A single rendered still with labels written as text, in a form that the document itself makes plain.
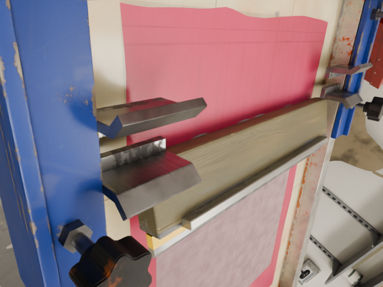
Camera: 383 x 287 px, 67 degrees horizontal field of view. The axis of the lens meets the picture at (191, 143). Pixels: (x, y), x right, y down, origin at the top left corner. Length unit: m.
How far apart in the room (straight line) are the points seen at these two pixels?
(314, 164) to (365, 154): 1.80
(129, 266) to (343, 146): 2.36
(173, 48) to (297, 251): 0.63
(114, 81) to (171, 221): 0.14
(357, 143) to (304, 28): 2.01
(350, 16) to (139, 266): 0.55
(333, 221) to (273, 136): 2.44
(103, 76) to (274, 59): 0.26
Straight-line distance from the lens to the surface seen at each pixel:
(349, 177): 2.61
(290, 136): 0.45
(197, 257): 0.44
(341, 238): 2.88
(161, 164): 0.23
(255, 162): 0.38
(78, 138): 0.18
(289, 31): 0.46
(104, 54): 0.24
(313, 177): 0.69
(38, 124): 0.17
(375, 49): 1.40
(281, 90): 0.47
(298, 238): 0.77
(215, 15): 0.32
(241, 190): 0.34
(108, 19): 0.24
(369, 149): 2.45
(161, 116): 0.18
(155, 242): 0.29
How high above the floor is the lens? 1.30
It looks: 26 degrees down
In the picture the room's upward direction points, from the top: 135 degrees clockwise
